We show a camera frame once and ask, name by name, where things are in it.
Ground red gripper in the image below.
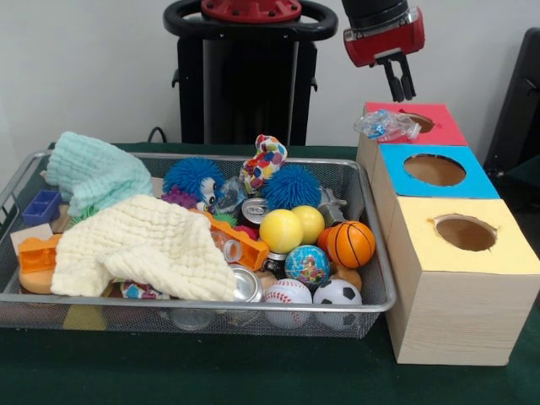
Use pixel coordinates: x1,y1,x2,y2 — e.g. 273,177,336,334
343,8,426,103

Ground clear plastic packet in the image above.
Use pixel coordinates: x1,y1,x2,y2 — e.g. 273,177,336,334
354,109,422,143

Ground wooden box with three holes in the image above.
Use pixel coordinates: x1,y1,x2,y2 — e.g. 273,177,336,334
356,101,540,367

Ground shallow clear mesh bin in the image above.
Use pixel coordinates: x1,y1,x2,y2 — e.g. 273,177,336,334
0,150,397,340

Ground black chair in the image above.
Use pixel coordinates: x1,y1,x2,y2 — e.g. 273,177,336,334
485,28,540,191

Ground blue spiky ball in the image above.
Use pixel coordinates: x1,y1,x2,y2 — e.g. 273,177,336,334
262,164,322,210
162,156,225,203

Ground colourful spotted plush toy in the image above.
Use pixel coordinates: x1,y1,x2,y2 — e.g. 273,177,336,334
240,134,289,197

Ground small yellow ball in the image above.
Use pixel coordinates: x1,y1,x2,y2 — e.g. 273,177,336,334
292,205,327,245

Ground small orange basketball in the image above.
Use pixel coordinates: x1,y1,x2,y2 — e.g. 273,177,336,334
327,220,377,269

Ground large yellow ball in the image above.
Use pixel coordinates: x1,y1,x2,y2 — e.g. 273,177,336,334
259,209,304,254

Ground globe print ball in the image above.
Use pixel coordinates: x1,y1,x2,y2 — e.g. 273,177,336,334
285,245,332,289

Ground small soccer ball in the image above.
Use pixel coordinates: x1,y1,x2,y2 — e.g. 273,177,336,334
312,278,364,330

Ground small baseball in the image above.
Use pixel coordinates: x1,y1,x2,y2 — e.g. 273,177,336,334
264,278,314,328

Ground cream waffle cloth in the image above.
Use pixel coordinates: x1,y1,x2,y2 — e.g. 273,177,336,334
51,195,237,302

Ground mint green cloth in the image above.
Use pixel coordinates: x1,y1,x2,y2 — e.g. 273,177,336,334
46,131,155,219

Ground dark green table cloth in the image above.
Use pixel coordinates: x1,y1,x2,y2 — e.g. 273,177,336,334
0,142,540,405

